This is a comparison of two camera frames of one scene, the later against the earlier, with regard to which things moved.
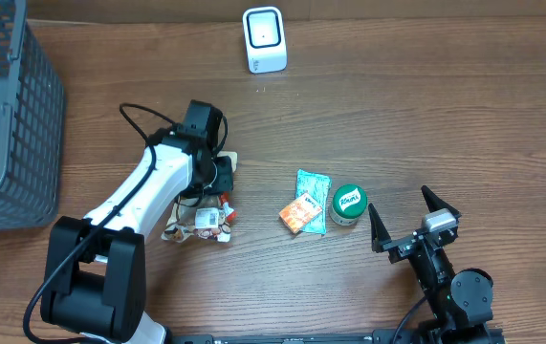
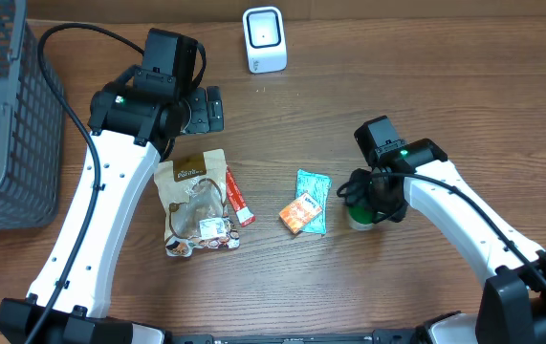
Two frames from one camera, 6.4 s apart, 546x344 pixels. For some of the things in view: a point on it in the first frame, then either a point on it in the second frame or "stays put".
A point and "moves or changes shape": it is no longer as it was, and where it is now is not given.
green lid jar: (348, 204) moves or changes shape
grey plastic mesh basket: (15, 121) stays put
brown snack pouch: (200, 216) moves or changes shape
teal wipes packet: (316, 186) stays put
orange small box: (300, 212) stays put
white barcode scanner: (265, 39) stays put
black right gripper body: (409, 240) to (379, 200)
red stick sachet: (230, 214) to (237, 201)
